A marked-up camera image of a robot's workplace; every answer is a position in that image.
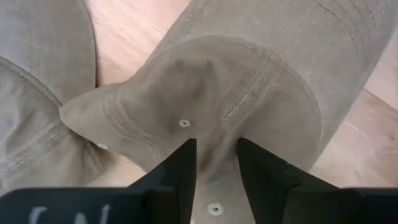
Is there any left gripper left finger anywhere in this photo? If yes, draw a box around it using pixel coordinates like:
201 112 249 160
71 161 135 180
127 138 198 224

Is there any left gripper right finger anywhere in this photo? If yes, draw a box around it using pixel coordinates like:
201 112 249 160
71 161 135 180
235 138 341 224

